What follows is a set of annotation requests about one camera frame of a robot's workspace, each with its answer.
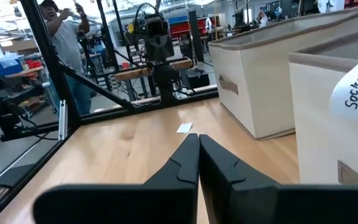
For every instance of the small white paper tag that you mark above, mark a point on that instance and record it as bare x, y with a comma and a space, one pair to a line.
184, 127

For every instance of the black pillar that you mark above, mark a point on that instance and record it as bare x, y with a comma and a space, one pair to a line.
196, 37

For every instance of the red tool cabinet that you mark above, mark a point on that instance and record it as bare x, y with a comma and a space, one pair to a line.
182, 29

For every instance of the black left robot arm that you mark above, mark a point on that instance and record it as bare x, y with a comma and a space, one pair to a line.
166, 84

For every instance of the person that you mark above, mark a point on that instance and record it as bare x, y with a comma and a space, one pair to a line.
67, 46
262, 20

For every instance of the white handwritten paper tag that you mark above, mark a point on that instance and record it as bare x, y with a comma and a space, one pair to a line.
356, 93

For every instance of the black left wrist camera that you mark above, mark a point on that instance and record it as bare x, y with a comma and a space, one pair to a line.
156, 26

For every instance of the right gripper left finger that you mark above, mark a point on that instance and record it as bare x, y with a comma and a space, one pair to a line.
135, 205

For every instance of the silver metal bracket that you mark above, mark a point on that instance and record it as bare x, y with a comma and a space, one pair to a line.
63, 121

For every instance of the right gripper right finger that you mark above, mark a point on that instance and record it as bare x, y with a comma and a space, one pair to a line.
275, 205

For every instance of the beige fabric storage bin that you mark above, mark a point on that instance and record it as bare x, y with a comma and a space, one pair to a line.
259, 93
315, 140

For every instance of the wooden workbench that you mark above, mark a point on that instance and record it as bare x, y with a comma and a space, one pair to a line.
135, 73

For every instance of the black box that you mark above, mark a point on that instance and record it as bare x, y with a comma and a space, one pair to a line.
199, 81

